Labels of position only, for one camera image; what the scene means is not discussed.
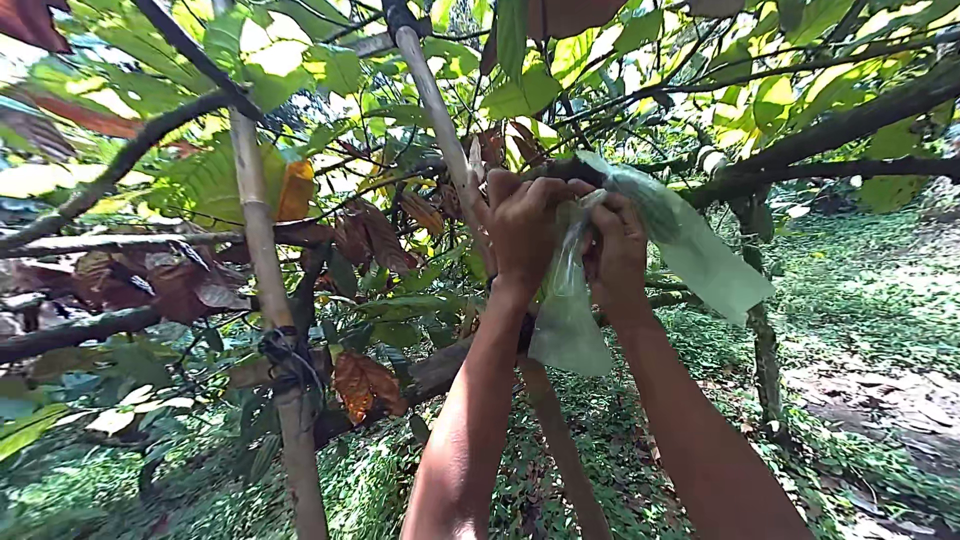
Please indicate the person's left hand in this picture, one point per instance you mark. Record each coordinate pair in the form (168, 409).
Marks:
(523, 240)

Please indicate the person's right hand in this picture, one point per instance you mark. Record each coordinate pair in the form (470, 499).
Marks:
(621, 262)

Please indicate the person's left fingers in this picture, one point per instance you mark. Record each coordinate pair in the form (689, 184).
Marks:
(537, 193)

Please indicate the person's right fingers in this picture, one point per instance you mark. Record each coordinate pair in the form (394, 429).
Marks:
(613, 214)

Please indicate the clear plastic bag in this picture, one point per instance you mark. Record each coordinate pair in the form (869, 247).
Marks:
(571, 330)

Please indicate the person's right forearm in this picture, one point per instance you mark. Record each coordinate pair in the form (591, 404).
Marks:
(694, 420)

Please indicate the person's left forearm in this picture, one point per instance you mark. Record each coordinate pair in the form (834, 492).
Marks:
(475, 420)

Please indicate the pale green plastic bag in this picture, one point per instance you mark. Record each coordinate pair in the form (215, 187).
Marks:
(705, 255)

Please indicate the orange brown cacao pod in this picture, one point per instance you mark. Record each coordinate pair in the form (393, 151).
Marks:
(421, 212)

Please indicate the slender pale wooden pole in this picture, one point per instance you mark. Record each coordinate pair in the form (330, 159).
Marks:
(435, 97)

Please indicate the large reddish brown leaf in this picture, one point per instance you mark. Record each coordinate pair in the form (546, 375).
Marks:
(576, 16)

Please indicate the thick brown log branch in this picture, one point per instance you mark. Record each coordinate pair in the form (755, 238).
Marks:
(442, 367)

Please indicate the thin tree trunk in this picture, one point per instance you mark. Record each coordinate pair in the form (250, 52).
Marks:
(765, 360)

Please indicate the green tree foliage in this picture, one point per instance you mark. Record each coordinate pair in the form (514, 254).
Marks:
(352, 75)

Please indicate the thick dark tree branch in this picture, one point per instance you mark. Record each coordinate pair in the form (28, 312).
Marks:
(832, 135)

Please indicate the curled brown orange leaf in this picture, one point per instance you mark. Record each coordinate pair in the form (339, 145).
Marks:
(358, 382)

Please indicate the bamboo pole with black tie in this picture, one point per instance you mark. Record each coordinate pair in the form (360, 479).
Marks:
(261, 225)

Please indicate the black plastic tie strip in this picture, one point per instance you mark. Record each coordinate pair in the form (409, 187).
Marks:
(289, 356)

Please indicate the straight dark branch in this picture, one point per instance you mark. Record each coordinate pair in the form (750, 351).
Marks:
(195, 56)

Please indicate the cluster of dry brown leaves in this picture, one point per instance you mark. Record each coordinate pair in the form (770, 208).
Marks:
(180, 286)

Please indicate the pale horizontal branch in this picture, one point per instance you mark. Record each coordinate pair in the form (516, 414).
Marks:
(142, 242)

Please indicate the curved grey branch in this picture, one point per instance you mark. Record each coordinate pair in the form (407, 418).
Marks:
(124, 161)

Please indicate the mossy dark branch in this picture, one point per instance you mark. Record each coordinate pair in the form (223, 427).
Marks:
(82, 334)

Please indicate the dark red leaf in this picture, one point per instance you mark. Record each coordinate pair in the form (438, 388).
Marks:
(34, 21)

